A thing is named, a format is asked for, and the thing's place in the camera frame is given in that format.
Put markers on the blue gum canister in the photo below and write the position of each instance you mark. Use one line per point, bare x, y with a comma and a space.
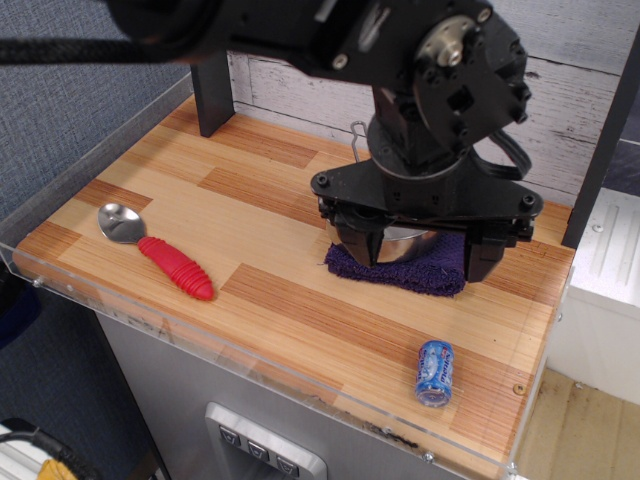
434, 376

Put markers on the small stainless steel pot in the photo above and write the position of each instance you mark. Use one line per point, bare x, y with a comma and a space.
399, 244

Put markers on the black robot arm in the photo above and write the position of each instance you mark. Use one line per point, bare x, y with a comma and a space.
447, 78

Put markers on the red handled metal spoon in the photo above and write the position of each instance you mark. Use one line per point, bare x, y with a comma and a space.
123, 225

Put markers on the grey cabinet with button panel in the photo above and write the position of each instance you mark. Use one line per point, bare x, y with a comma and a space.
309, 407

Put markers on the yellow object bottom left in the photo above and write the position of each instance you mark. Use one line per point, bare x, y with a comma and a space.
53, 469

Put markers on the dark vertical post left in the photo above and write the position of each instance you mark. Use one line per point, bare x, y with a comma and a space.
213, 93

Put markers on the white appliance on right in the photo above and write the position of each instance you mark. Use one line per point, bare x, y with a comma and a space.
596, 337

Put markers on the dark vertical post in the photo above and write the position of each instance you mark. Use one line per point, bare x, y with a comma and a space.
605, 148
213, 93

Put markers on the clear acrylic table guard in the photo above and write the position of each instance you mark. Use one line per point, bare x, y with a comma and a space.
240, 205

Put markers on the dark vertical post right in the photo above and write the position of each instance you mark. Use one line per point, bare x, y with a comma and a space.
605, 148

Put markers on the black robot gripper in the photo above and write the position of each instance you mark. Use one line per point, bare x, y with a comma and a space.
464, 178

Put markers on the folded purple towel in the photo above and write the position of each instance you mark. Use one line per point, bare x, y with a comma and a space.
439, 272

